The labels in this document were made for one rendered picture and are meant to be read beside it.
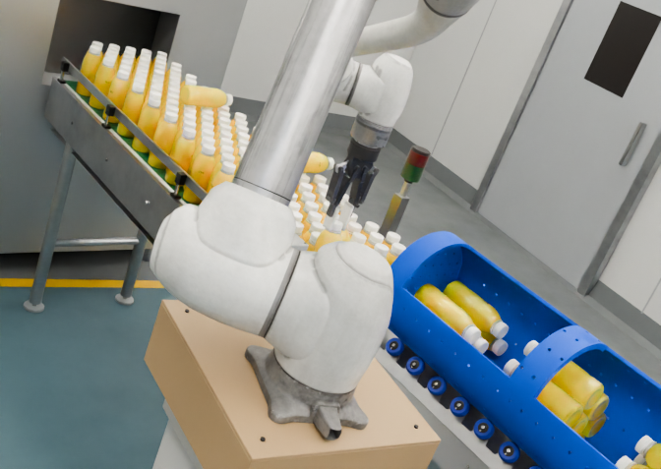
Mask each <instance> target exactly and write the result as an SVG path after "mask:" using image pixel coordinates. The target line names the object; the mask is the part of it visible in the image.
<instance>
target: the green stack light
mask: <svg viewBox="0 0 661 469"><path fill-rule="evenodd" d="M424 169H425V168H419V167H416V166H413V165H411V164H409V163H408V162H407V161H406V160H405V163H404V165H403V167H402V170H401V172H400V176H401V177H402V178H404V179H406V180H408V181H410V182H414V183H418V182H419V181H420V179H421V176H422V174H423V172H424Z"/></svg>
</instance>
